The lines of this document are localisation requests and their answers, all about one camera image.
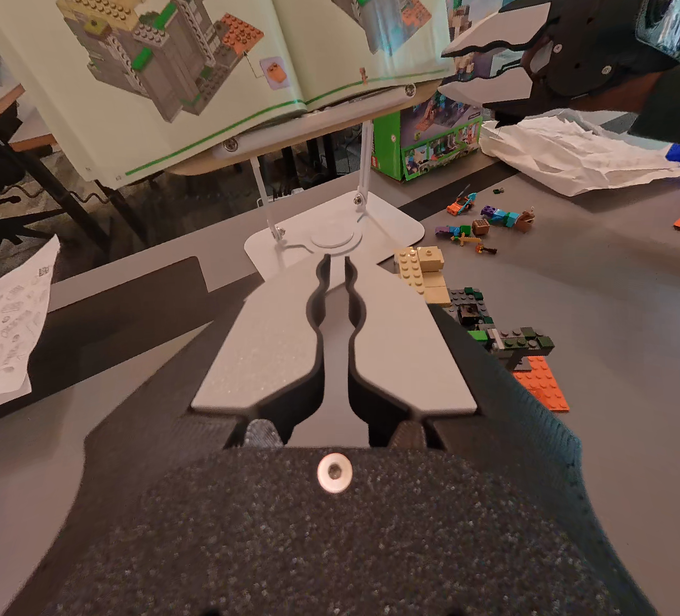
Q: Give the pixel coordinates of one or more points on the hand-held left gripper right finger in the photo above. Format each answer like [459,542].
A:
[414,356]

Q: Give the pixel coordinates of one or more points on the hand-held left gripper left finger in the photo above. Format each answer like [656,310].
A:
[255,350]

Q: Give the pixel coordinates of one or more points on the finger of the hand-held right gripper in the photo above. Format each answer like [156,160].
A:
[504,24]
[494,90]

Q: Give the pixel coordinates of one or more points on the grey tan lego building model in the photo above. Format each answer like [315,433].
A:
[419,268]

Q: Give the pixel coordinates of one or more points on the grey desk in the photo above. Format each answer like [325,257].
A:
[611,308]

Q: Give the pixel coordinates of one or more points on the person's right hand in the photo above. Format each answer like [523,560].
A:
[627,95]

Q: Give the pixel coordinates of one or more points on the white crumpled paper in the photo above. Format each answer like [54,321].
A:
[573,159]

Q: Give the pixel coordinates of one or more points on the green lego set box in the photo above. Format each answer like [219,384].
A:
[388,138]

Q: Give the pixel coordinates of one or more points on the purple blue lego figure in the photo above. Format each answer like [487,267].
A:
[499,215]

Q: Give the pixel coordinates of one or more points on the lego torch piece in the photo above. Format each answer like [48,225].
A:
[486,249]

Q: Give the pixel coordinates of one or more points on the green purple lego figure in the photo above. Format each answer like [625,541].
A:
[462,230]

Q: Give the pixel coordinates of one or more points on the brown lego animal piece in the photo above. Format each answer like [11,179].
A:
[526,223]

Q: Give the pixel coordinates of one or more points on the brown lego block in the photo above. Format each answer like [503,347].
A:
[481,227]

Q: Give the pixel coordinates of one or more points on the white book stand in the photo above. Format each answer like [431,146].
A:
[382,220]

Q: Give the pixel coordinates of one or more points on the white printed paper sheet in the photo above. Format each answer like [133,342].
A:
[21,318]

